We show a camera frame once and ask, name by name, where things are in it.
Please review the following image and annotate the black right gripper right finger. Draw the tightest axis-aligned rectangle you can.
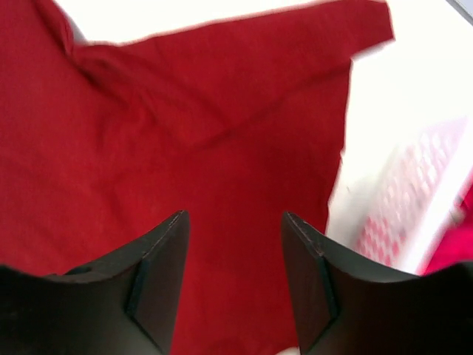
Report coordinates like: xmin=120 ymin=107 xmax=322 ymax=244
xmin=282 ymin=213 xmax=472 ymax=355

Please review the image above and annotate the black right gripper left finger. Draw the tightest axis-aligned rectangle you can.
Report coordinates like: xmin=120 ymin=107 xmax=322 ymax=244
xmin=1 ymin=211 xmax=189 ymax=354

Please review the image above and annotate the dark red t shirt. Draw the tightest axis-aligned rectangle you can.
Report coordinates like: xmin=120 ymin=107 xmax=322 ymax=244
xmin=1 ymin=1 xmax=393 ymax=354

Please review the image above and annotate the white plastic laundry basket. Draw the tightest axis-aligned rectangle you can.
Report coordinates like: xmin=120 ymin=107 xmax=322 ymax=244
xmin=347 ymin=118 xmax=473 ymax=277

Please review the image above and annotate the pink t shirt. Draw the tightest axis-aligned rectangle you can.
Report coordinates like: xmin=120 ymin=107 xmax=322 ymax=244
xmin=423 ymin=188 xmax=472 ymax=275

